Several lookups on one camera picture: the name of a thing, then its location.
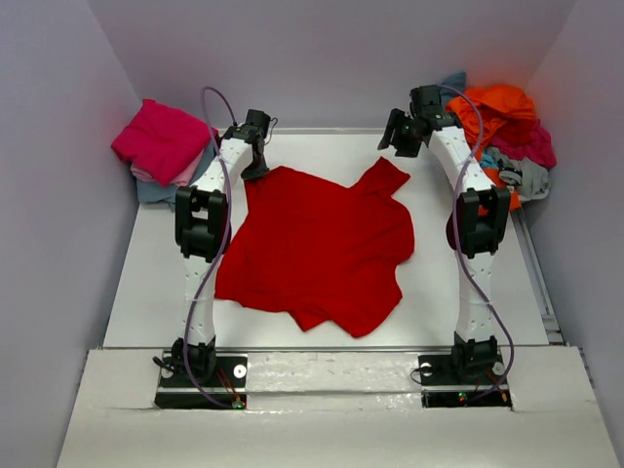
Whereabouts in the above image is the grey t shirt in pile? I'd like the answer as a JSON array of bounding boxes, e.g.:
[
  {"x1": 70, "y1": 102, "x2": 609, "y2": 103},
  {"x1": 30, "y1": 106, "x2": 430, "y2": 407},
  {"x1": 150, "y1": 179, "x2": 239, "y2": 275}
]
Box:
[{"x1": 485, "y1": 146, "x2": 551, "y2": 197}]

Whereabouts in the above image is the orange t shirt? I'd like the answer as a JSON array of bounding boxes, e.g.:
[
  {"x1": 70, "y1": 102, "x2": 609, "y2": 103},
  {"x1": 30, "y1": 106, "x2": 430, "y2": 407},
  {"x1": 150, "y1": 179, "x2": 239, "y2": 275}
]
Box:
[{"x1": 445, "y1": 85, "x2": 539, "y2": 187}]

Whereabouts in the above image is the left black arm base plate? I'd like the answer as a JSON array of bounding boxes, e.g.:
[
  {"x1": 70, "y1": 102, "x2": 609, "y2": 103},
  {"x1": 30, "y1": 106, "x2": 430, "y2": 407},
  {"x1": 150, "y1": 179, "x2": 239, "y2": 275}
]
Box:
[{"x1": 152, "y1": 352, "x2": 249, "y2": 410}]

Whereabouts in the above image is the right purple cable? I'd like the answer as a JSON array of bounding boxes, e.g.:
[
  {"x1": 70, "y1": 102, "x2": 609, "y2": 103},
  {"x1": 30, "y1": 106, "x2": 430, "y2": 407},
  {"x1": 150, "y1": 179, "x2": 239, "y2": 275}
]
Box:
[{"x1": 438, "y1": 85, "x2": 514, "y2": 406}]

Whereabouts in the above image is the white laundry basket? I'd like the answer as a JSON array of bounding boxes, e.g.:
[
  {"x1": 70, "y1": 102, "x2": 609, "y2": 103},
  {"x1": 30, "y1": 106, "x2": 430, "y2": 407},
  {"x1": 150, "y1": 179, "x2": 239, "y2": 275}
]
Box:
[{"x1": 512, "y1": 192, "x2": 546, "y2": 204}]

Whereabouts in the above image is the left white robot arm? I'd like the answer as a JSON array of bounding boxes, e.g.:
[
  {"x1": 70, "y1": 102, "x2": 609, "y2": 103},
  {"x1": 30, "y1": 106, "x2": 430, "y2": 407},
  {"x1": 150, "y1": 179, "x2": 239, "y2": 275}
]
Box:
[{"x1": 165, "y1": 109, "x2": 271, "y2": 387}]

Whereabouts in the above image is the magenta t shirt in pile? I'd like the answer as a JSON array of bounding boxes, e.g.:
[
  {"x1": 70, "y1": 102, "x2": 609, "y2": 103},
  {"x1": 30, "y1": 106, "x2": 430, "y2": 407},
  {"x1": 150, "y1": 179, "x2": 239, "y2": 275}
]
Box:
[{"x1": 490, "y1": 120, "x2": 557, "y2": 170}]

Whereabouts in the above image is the light blue t shirt in pile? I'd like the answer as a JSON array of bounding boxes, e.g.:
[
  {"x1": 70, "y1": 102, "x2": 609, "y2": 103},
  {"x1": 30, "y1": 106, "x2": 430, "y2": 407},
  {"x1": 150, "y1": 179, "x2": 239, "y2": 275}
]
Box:
[{"x1": 480, "y1": 151, "x2": 499, "y2": 170}]

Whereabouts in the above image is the teal-grey t shirt in pile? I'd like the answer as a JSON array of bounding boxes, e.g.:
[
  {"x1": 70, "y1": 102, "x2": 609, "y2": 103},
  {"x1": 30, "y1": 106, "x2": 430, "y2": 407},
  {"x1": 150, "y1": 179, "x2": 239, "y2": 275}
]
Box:
[{"x1": 439, "y1": 71, "x2": 467, "y2": 98}]

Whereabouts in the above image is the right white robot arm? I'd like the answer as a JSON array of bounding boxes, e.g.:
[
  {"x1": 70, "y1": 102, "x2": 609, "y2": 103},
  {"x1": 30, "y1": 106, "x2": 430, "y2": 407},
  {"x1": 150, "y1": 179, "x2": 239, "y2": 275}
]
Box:
[{"x1": 378, "y1": 85, "x2": 511, "y2": 387}]

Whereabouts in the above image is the red t shirt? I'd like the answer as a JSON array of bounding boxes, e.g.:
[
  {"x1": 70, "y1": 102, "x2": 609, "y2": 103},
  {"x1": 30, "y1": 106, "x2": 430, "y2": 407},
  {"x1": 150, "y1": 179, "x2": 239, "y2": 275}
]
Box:
[{"x1": 215, "y1": 157, "x2": 415, "y2": 338}]

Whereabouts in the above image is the magenta folded t shirt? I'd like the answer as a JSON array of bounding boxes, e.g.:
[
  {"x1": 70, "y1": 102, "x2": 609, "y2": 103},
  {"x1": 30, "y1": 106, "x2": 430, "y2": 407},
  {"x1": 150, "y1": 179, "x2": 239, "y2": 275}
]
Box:
[{"x1": 111, "y1": 99, "x2": 218, "y2": 165}]

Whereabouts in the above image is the pink folded t shirt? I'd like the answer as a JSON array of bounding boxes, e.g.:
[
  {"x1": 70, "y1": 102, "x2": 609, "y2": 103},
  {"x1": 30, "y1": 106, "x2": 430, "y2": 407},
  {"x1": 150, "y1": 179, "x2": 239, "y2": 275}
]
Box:
[{"x1": 130, "y1": 151, "x2": 203, "y2": 187}]

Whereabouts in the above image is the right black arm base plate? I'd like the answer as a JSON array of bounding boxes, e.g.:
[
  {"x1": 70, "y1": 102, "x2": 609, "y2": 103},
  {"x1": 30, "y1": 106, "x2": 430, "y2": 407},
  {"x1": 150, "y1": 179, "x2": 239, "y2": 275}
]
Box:
[{"x1": 409, "y1": 354, "x2": 513, "y2": 409}]

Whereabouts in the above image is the grey-blue folded t shirt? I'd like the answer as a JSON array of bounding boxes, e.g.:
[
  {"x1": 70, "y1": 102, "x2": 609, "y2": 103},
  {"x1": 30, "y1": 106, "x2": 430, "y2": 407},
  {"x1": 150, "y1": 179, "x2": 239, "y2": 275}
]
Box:
[{"x1": 131, "y1": 143, "x2": 215, "y2": 208}]

